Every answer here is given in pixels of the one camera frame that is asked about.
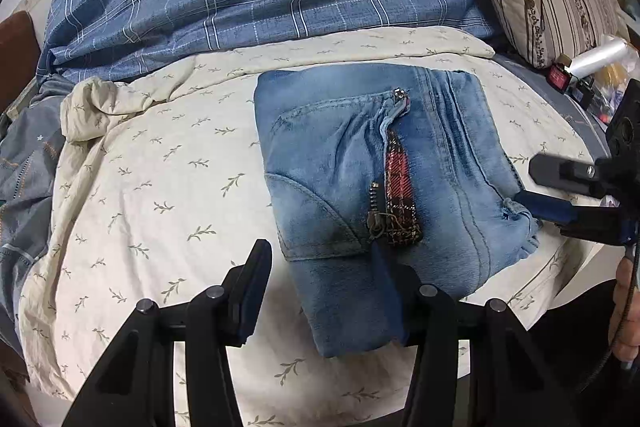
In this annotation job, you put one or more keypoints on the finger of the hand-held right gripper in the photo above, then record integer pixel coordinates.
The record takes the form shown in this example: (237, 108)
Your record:
(560, 174)
(547, 207)

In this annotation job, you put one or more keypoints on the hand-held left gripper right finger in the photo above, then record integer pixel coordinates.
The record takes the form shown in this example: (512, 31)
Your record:
(390, 297)

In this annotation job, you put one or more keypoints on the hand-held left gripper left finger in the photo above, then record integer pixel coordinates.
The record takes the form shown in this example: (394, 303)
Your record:
(250, 302)

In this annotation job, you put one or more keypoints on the blue denim pants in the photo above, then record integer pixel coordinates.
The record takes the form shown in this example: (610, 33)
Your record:
(325, 147)

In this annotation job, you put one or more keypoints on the person's right hand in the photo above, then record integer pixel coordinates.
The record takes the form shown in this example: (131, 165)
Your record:
(625, 287)

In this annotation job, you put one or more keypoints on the yellow plastic packet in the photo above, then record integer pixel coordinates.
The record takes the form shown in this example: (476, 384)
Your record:
(617, 79)

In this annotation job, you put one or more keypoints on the small dark bottle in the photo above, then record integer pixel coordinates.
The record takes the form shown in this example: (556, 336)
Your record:
(582, 94)

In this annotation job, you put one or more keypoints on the grey-blue star-print bedsheet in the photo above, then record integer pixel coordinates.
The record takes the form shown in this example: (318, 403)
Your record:
(565, 112)

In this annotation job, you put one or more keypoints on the clear plastic film roll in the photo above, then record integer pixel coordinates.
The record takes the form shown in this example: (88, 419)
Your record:
(600, 57)

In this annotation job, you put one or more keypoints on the small red bottle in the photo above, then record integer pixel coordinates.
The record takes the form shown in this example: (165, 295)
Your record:
(559, 77)

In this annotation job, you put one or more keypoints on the person's dark clothing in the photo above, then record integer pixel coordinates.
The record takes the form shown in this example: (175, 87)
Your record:
(565, 337)

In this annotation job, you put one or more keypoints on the cream leaf-print blanket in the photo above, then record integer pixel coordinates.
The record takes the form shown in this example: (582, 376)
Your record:
(150, 187)

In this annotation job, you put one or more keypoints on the grey patterned quilt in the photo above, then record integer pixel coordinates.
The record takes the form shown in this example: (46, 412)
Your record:
(25, 167)

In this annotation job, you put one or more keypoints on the brown padded headboard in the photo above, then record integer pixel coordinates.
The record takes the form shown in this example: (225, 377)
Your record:
(17, 57)

